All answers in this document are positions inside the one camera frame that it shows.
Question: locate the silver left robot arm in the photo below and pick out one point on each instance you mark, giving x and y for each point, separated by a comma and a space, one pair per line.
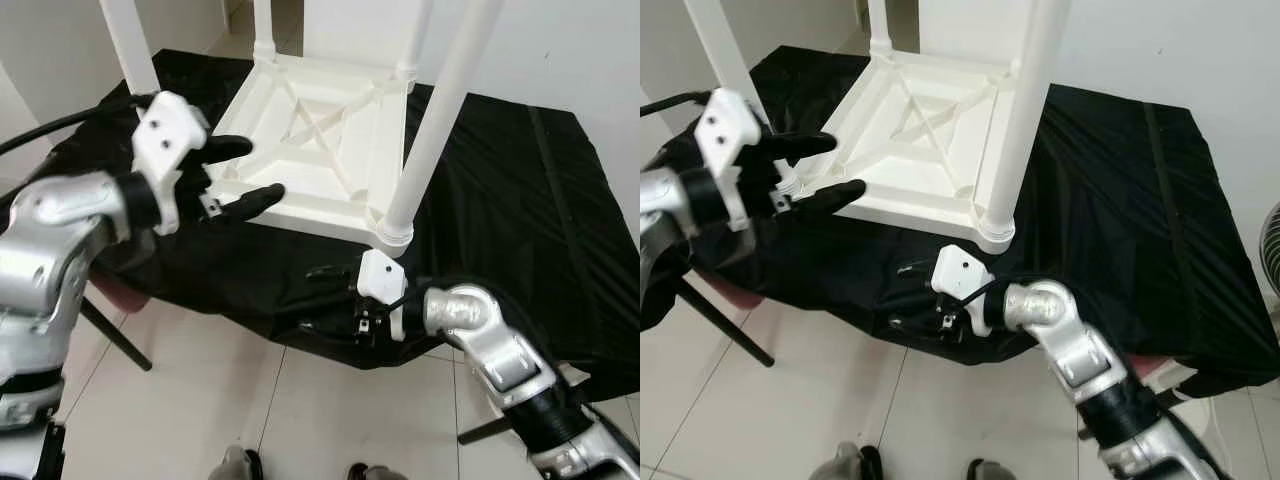
670, 220
50, 260

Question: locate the white plastic table leg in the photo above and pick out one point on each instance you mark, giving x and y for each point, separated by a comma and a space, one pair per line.
725, 50
265, 25
440, 110
418, 30
880, 25
130, 45
1030, 110

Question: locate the white round plastic base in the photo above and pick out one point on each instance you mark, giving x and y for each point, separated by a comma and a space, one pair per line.
1198, 405

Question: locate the black table cloth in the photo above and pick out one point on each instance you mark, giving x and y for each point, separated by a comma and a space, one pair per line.
530, 250
1140, 250

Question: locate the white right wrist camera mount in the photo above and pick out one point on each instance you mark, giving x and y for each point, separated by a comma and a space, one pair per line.
382, 275
958, 270

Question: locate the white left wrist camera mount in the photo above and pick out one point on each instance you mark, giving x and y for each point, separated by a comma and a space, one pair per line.
728, 130
165, 135

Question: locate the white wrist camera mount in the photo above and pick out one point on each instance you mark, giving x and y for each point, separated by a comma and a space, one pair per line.
382, 275
728, 130
958, 270
165, 135

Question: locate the grey right robot foot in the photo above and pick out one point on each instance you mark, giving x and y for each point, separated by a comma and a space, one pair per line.
990, 470
375, 472

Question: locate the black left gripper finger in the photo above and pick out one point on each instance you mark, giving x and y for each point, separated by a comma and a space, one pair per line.
228, 148
803, 146
252, 200
830, 197

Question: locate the white standing fan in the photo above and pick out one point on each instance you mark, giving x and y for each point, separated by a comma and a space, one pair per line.
1272, 245

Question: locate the grey left robot foot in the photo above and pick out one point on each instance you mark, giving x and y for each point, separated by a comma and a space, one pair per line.
848, 464
235, 465

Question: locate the grey robot foot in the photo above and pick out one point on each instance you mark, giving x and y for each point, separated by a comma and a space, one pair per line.
235, 465
375, 472
990, 470
848, 464

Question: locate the white plastic table top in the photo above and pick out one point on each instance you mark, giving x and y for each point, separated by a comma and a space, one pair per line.
330, 180
930, 180

